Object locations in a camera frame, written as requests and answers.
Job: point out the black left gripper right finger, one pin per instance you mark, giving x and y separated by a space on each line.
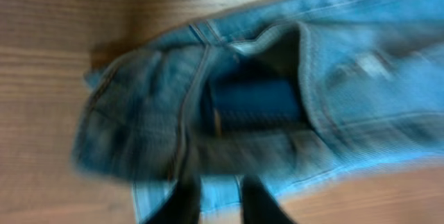
258 207

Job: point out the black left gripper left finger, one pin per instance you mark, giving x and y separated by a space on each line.
183 206

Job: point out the blue denim jeans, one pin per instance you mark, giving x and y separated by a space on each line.
293 92

